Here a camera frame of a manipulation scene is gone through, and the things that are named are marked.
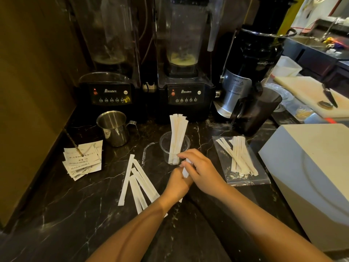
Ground person's left hand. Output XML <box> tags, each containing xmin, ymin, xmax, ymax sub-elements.
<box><xmin>163</xmin><ymin>168</ymin><xmax>194</xmax><ymax>205</ymax></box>

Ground person's right hand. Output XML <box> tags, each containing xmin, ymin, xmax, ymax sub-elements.
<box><xmin>177</xmin><ymin>149</ymin><xmax>228</xmax><ymax>196</ymax></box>

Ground person's left forearm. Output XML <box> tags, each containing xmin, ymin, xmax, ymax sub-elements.
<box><xmin>87</xmin><ymin>194</ymin><xmax>182</xmax><ymax>262</ymax></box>

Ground person's right forearm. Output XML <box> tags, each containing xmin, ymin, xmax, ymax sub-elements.
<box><xmin>213</xmin><ymin>184</ymin><xmax>335</xmax><ymax>262</ymax></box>

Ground clear plastic cup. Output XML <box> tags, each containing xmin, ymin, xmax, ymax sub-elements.
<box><xmin>159</xmin><ymin>131</ymin><xmax>191</xmax><ymax>165</ymax></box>

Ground clear curved plastic piece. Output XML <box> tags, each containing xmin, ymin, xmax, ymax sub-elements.
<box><xmin>141</xmin><ymin>142</ymin><xmax>159</xmax><ymax>166</ymax></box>

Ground pile of wrapped straws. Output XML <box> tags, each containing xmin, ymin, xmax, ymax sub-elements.
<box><xmin>216</xmin><ymin>136</ymin><xmax>259</xmax><ymax>177</ymax></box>

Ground clear plastic zip bag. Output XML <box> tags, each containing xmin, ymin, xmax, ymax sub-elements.
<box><xmin>212</xmin><ymin>136</ymin><xmax>271</xmax><ymax>187</ymax></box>

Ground black blender with clear cover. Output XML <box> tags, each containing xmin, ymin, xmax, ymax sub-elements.
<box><xmin>154</xmin><ymin>0</ymin><xmax>226</xmax><ymax>122</ymax></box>
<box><xmin>68</xmin><ymin>0</ymin><xmax>141</xmax><ymax>118</ymax></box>

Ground dark plastic juice jug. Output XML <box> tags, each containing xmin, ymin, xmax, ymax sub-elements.
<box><xmin>232</xmin><ymin>87</ymin><xmax>283</xmax><ymax>136</ymax></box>

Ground stainless steel milk pitcher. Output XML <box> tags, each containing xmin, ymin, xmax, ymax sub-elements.
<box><xmin>96</xmin><ymin>111</ymin><xmax>137</xmax><ymax>147</ymax></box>

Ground black and silver juicer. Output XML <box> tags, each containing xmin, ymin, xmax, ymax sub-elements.
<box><xmin>214</xmin><ymin>24</ymin><xmax>298</xmax><ymax>119</ymax></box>

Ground stack of paper receipts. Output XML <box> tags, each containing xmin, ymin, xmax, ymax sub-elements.
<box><xmin>62</xmin><ymin>140</ymin><xmax>103</xmax><ymax>181</ymax></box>

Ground clear glass plate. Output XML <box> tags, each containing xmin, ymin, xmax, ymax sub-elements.
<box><xmin>263</xmin><ymin>82</ymin><xmax>295</xmax><ymax>113</ymax></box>

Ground metal receipt spike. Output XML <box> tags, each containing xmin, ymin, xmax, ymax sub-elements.
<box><xmin>64</xmin><ymin>129</ymin><xmax>84</xmax><ymax>157</ymax></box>

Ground clear plastic tub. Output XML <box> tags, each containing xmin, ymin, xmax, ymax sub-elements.
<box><xmin>286</xmin><ymin>102</ymin><xmax>314</xmax><ymax>124</ymax></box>

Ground large white box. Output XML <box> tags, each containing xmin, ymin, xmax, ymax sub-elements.
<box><xmin>258</xmin><ymin>123</ymin><xmax>349</xmax><ymax>252</ymax></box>

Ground white cutting board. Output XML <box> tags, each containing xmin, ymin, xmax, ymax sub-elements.
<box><xmin>274</xmin><ymin>76</ymin><xmax>349</xmax><ymax>118</ymax></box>

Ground white plastic container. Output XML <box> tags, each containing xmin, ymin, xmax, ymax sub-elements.
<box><xmin>270</xmin><ymin>55</ymin><xmax>303</xmax><ymax>79</ymax></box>

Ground black kitchen knife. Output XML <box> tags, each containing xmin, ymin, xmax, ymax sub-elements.
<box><xmin>321</xmin><ymin>84</ymin><xmax>339</xmax><ymax>108</ymax></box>

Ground black sink counter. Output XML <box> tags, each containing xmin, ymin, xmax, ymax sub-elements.
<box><xmin>282</xmin><ymin>19</ymin><xmax>349</xmax><ymax>82</ymax></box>

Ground colourful small items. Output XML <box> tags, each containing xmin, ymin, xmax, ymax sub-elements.
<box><xmin>323</xmin><ymin>36</ymin><xmax>348</xmax><ymax>51</ymax></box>

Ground metal sink faucet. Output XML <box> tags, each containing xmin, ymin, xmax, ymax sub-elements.
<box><xmin>320</xmin><ymin>17</ymin><xmax>342</xmax><ymax>43</ymax></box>

